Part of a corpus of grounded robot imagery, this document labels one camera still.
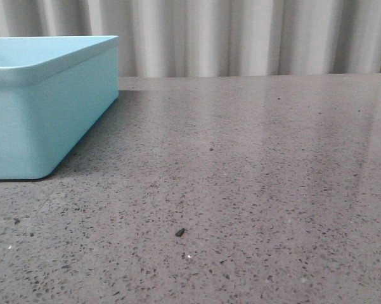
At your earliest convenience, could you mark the light blue plastic box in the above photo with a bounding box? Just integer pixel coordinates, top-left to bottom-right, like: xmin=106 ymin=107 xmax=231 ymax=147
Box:
xmin=0 ymin=35 xmax=119 ymax=180

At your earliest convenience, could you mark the small black debris chip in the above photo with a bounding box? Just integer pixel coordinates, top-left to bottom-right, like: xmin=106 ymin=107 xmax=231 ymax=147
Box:
xmin=175 ymin=228 xmax=186 ymax=237

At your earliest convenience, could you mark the grey pleated curtain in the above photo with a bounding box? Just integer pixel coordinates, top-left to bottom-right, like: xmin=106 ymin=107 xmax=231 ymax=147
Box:
xmin=0 ymin=1 xmax=381 ymax=77

